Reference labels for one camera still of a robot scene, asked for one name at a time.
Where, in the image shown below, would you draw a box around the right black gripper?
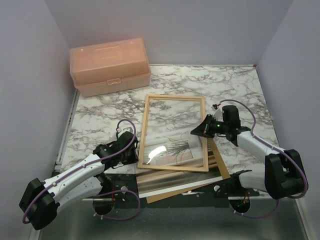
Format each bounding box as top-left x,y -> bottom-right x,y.
191,114 -> 229,139

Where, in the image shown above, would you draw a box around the light wooden picture frame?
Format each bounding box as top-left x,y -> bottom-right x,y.
137,94 -> 209,173

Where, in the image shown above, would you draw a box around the plant photo with backing board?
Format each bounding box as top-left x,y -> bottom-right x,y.
136,129 -> 224,200

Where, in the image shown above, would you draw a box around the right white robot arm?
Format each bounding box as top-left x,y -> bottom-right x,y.
190,105 -> 308,200

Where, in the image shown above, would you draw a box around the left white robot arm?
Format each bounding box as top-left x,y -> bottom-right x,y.
19,131 -> 138,230

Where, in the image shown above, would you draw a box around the brown backing board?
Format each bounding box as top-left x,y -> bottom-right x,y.
146,139 -> 230,204

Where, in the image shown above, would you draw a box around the pink translucent plastic box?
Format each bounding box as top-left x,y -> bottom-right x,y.
69,38 -> 151,97

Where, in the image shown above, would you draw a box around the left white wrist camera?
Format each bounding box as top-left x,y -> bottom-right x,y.
116,126 -> 134,136

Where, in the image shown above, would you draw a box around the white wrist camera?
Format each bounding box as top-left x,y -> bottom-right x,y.
211,102 -> 223,121
116,126 -> 134,136

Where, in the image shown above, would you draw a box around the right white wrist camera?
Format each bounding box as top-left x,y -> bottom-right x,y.
211,102 -> 223,121

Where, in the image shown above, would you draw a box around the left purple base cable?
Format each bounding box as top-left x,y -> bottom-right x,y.
93,189 -> 141,221

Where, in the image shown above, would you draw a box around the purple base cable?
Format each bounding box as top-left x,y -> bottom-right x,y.
227,197 -> 281,219
93,189 -> 141,221

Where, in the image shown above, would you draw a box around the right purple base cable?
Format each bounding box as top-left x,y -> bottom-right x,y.
227,197 -> 281,219

